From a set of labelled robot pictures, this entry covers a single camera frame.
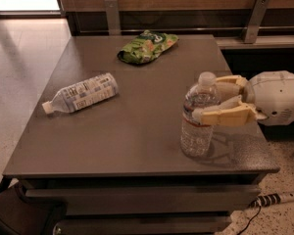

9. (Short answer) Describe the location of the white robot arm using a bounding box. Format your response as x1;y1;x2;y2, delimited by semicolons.
192;70;294;126

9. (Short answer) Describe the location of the labelled bottle lying down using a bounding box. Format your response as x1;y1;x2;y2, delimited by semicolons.
42;72;119;115

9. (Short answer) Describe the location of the black power cable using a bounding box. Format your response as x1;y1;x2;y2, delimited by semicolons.
236;205;263;235

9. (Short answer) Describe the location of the clear water bottle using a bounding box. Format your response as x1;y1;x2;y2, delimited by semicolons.
180;71;221;157

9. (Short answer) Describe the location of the green rice chip bag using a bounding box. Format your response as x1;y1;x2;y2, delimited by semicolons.
117;30;179;65

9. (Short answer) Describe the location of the right metal wall bracket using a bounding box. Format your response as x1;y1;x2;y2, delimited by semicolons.
242;0;270;44

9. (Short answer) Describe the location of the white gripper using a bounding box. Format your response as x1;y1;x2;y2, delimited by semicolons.
192;70;294;126

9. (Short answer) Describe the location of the dark chair corner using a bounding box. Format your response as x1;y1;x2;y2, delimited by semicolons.
0;183;67;235

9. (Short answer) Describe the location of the metal wall bracket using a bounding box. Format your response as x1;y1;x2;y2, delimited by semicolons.
104;0;122;35
242;0;270;44

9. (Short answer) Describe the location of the white power strip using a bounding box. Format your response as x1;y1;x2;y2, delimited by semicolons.
249;192;294;208

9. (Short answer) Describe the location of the left metal wall bracket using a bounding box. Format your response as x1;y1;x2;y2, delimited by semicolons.
104;0;122;35

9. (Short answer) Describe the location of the grey drawer cabinet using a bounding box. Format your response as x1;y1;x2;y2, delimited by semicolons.
4;35;278;235

